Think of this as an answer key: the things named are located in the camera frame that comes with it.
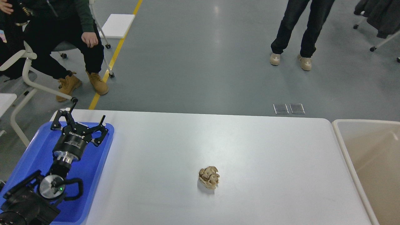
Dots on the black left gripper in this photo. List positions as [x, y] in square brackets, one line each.
[71, 142]

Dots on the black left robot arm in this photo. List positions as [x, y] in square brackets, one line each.
[58, 173]

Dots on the blue plastic tray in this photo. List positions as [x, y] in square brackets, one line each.
[39, 156]

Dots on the white table at left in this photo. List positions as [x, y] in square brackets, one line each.
[6, 100]

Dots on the seated person in green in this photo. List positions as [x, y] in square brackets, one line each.
[56, 21]

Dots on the white foam board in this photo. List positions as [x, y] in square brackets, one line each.
[117, 25]

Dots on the crumpled brown paper ball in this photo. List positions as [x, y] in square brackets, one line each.
[209, 177]

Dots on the left floor plate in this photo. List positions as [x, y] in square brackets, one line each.
[281, 108]

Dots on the floor plate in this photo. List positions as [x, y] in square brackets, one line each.
[297, 108]
[281, 108]

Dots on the right floor plate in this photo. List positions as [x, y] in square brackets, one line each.
[297, 108]

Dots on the beige plastic bin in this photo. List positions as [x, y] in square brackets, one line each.
[371, 149]

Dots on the chair with dark jacket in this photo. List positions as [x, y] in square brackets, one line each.
[383, 15]

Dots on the white chair frame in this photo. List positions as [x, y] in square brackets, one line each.
[20, 17]

